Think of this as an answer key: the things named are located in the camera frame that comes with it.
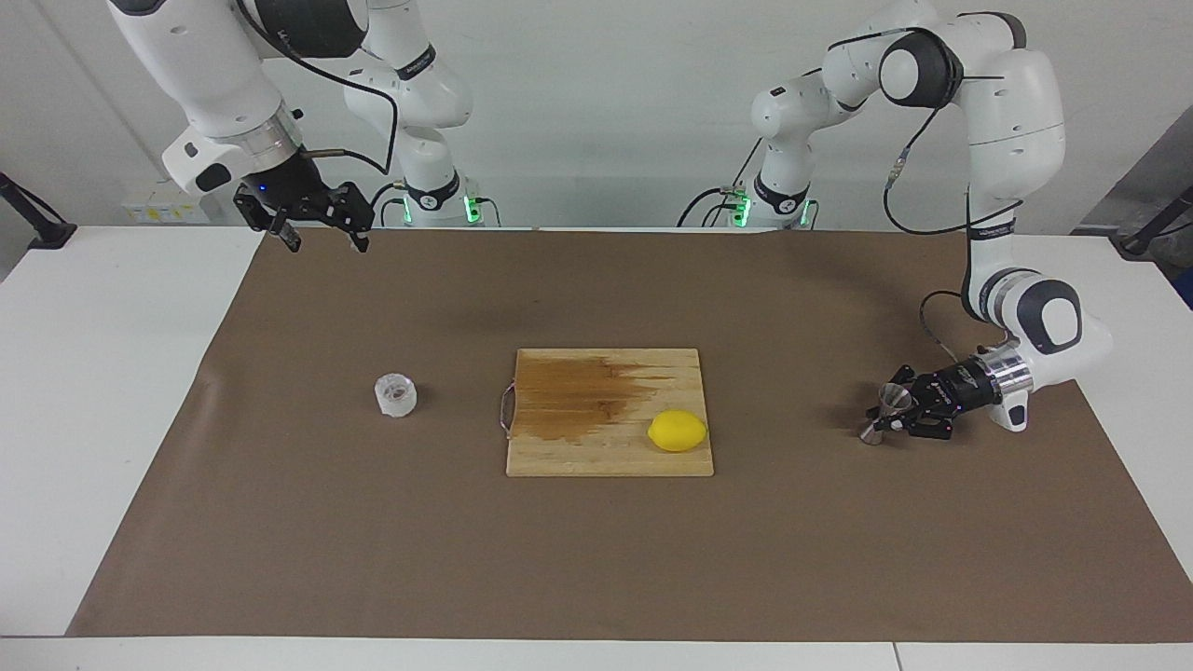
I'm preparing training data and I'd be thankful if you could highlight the wooden cutting board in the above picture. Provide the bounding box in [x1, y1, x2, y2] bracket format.
[505, 348, 716, 478]

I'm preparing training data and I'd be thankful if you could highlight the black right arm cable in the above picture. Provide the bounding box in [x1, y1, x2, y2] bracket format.
[233, 0, 402, 178]

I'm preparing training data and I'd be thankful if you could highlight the brown table mat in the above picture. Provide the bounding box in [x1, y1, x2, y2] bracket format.
[65, 226, 1193, 644]

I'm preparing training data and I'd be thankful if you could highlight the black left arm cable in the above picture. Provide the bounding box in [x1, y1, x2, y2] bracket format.
[825, 11, 1026, 364]

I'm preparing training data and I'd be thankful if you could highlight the clear faceted glass cup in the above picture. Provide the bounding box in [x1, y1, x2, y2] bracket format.
[374, 372, 418, 419]

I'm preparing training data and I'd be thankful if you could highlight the steel jigger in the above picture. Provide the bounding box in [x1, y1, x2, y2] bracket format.
[857, 382, 914, 446]

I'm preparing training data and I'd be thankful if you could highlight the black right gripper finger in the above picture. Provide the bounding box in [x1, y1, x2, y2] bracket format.
[235, 191, 302, 253]
[324, 182, 376, 253]

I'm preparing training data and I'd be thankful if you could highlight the black clamp stand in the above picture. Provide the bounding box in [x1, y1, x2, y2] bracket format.
[0, 172, 77, 250]
[1114, 185, 1193, 260]

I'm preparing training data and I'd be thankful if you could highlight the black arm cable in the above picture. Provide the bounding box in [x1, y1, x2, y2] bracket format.
[825, 11, 1026, 364]
[233, 0, 402, 178]

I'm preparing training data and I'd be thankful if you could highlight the black base cable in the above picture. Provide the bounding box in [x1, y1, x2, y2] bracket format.
[678, 140, 767, 228]
[368, 182, 411, 229]

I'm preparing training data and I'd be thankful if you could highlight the yellow lemon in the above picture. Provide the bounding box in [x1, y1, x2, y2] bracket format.
[647, 409, 709, 454]

